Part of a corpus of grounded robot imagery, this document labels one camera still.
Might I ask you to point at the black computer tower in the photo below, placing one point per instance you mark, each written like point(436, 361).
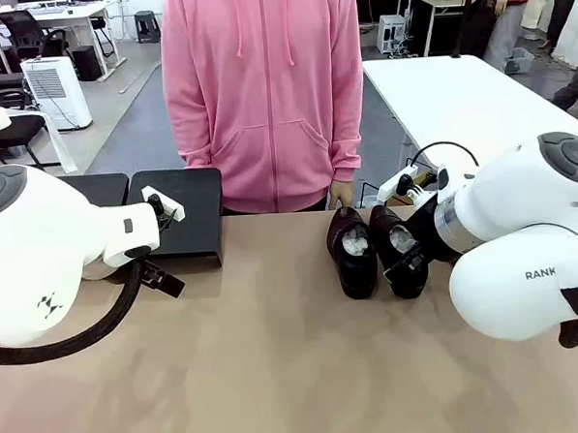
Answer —
point(87, 64)

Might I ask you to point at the grey plastic bin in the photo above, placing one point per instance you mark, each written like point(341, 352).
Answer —
point(521, 61)

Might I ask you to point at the white office desk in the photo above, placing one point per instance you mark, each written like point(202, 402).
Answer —
point(65, 15)

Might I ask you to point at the white crumpled paper stuffing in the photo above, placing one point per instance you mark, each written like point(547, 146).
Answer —
point(355, 239)
point(401, 237)

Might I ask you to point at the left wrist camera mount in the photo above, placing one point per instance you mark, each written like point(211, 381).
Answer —
point(174, 209)

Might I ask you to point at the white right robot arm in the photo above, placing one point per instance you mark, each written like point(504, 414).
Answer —
point(502, 205)

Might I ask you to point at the black plastic stool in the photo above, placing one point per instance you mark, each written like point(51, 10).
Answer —
point(146, 27)

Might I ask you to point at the person orange shirt grey trousers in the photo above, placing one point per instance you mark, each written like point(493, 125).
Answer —
point(507, 30)

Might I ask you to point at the white computer case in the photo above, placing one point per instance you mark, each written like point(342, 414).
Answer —
point(391, 34)

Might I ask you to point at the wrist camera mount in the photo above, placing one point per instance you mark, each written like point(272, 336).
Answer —
point(389, 188)
point(174, 209)

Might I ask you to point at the black metal shoe stand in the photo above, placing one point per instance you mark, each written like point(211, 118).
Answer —
point(196, 207)
point(103, 187)

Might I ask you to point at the seated person dark clothes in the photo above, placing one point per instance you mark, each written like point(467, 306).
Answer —
point(575, 92)

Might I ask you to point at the person torso pink hoodie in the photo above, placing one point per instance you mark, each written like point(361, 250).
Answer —
point(264, 106)

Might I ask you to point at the person's right forearm pink sleeve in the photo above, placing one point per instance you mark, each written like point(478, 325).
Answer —
point(185, 134)

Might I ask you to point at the brown cardboard box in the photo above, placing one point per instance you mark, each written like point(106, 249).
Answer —
point(399, 200)

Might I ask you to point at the white air purifier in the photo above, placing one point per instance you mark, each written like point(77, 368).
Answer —
point(65, 107)

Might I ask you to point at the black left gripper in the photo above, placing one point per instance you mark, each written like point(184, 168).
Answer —
point(165, 224)

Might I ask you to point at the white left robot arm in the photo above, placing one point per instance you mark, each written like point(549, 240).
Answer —
point(38, 239)

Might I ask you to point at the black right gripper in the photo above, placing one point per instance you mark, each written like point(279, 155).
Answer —
point(425, 229)

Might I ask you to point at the black leather buckle shoe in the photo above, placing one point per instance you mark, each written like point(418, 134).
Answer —
point(384, 231)
point(357, 276)

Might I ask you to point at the person's left hand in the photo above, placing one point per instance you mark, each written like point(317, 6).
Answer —
point(341, 194)

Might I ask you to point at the black office chair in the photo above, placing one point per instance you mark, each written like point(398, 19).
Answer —
point(1, 88)
point(13, 136)
point(22, 31)

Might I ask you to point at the white table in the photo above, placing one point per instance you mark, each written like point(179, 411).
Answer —
point(457, 101)

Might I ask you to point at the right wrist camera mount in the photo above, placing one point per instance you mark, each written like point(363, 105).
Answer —
point(389, 188)

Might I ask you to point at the person's left forearm pink sleeve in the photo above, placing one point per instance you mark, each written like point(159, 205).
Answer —
point(348, 136)

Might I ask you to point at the white cloth on chair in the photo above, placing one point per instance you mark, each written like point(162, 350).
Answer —
point(62, 141)

